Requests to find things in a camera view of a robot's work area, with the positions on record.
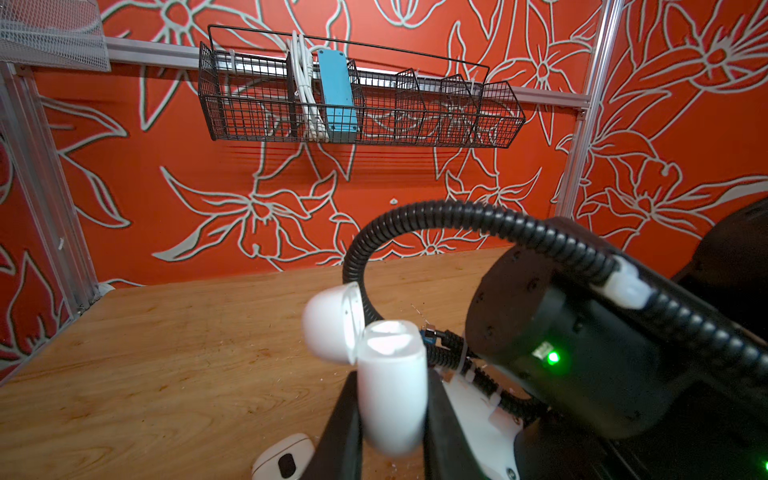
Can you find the white earbuds charging case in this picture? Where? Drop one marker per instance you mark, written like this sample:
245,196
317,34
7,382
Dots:
391,362

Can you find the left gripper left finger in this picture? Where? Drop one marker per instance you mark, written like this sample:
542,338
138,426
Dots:
339,453

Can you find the black wire wall basket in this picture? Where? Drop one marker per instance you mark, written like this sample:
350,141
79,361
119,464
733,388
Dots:
264,85

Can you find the light blue box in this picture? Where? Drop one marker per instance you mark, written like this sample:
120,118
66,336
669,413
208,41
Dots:
341,114

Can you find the clear mesh wall basket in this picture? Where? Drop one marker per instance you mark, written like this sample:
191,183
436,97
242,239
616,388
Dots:
59,34

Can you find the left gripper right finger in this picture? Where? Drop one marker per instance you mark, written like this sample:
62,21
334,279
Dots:
446,451

